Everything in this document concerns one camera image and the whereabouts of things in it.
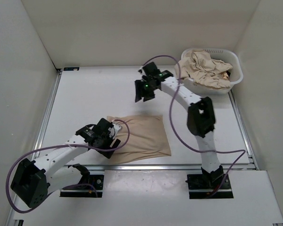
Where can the black corner label sticker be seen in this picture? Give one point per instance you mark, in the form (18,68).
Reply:
(71,68)

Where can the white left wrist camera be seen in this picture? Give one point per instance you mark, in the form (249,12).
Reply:
(115,129)

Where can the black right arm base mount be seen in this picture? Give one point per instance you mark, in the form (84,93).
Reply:
(199,189)

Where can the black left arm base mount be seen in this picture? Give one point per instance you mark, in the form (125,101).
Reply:
(89,186)

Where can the aluminium right side rail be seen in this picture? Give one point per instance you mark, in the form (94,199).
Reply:
(243,131)

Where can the beige trousers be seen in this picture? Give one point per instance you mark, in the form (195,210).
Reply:
(145,135)

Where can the white laundry basket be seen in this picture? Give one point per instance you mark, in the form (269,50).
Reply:
(235,74)

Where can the aluminium left side rail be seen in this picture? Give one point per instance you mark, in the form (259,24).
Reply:
(39,140)

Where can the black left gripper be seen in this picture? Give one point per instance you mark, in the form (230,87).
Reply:
(108,148)

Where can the beige clothes pile in basket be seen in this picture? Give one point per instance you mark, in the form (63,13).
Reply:
(199,66)

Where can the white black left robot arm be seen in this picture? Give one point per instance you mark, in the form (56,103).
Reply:
(34,180)

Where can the aluminium table edge rail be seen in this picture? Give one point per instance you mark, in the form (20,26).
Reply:
(144,167)

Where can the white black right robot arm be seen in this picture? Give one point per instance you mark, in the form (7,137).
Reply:
(200,116)

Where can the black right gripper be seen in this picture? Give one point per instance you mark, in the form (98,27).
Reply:
(138,86)

